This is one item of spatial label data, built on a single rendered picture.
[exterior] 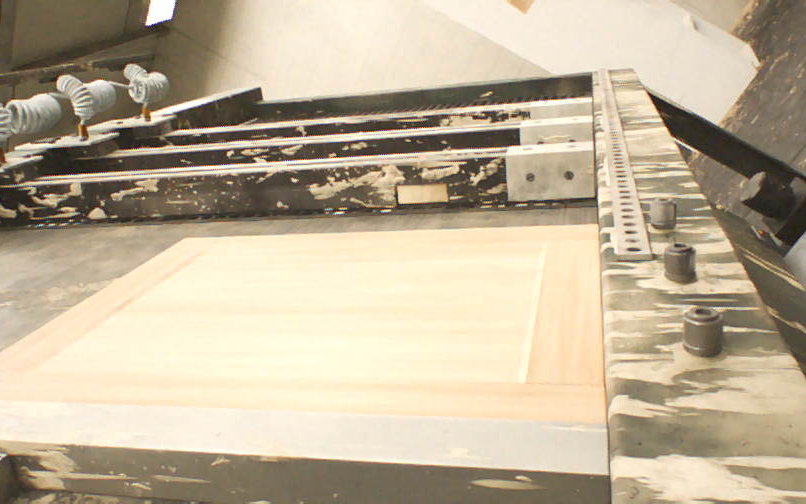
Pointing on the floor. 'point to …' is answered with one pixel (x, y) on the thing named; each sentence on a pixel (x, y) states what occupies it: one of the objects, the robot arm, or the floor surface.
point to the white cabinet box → (620, 44)
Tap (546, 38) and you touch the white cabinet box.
